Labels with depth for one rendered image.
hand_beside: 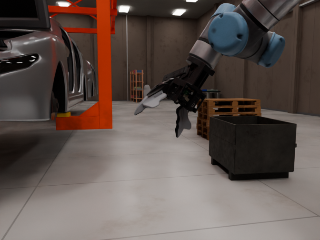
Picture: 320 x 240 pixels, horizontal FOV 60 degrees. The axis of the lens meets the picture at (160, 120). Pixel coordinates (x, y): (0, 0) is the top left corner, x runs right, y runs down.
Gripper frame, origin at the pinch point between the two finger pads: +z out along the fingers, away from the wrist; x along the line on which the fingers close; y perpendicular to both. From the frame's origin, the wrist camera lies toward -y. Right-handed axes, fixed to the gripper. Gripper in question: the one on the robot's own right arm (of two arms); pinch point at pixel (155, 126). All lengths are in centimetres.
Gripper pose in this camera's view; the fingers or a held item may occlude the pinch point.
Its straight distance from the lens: 74.2
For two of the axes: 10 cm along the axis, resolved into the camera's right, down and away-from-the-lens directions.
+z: -5.3, 8.4, 0.9
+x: 7.5, 4.1, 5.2
